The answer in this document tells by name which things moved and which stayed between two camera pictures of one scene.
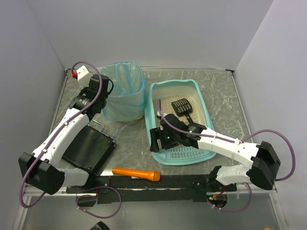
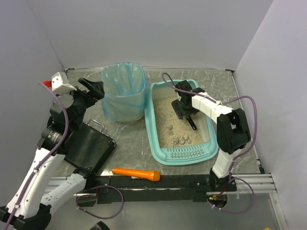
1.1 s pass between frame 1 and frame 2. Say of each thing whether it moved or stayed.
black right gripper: moved
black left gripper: moved
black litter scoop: stayed
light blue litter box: stayed
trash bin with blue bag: stayed
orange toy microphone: stayed
